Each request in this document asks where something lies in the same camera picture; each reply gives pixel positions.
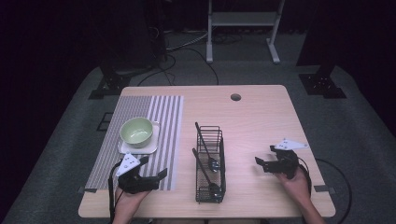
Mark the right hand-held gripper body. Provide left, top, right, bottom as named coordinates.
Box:
left=262, top=138, right=310, bottom=180

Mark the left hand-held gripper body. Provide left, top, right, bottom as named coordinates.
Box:
left=116, top=152, right=161, bottom=195

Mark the person's left hand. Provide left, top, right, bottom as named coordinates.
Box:
left=113, top=187, right=151, bottom=217

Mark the person's right hand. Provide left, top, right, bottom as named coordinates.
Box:
left=275, top=167, right=313, bottom=208

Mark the white square plate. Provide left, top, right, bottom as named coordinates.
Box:
left=117, top=120, right=161, bottom=156

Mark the light green bowl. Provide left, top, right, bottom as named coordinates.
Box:
left=119, top=117, right=154, bottom=149

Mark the black spoon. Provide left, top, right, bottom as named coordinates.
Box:
left=194, top=121, right=220, bottom=174
left=191, top=147, right=224, bottom=201

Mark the grey striped placemat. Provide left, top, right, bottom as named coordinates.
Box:
left=84, top=94, right=185, bottom=191

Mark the black metal stand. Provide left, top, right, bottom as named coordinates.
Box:
left=88, top=57, right=133, bottom=101
left=295, top=0, right=347, bottom=100

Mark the white metal stand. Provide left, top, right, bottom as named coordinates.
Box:
left=205, top=0, right=286, bottom=65

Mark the left hand-held gripper cable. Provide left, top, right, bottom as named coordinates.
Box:
left=107, top=160, right=124, bottom=224

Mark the hand-held gripper cable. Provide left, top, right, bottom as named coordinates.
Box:
left=297, top=156, right=353, bottom=224
left=107, top=160, right=124, bottom=224

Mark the black wire basket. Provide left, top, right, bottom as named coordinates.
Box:
left=194, top=125, right=227, bottom=204

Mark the right hand-held gripper cable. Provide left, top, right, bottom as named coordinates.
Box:
left=297, top=156, right=353, bottom=224

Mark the black floor cable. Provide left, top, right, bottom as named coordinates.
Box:
left=136, top=53, right=177, bottom=87
left=166, top=46, right=219, bottom=86

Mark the grey floor cable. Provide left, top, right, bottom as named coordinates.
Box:
left=165, top=32, right=209, bottom=52

